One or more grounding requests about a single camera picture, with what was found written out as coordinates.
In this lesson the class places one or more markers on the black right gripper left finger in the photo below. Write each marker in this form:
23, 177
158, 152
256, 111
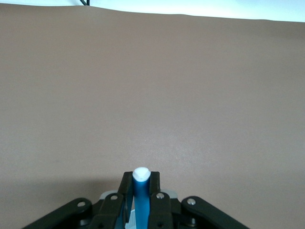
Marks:
109, 212

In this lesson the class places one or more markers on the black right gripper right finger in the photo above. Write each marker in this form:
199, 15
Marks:
162, 212

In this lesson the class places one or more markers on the blue marker pen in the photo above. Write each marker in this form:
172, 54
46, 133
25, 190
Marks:
141, 195

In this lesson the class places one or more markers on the brown table cover mat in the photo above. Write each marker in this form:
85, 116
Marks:
152, 95

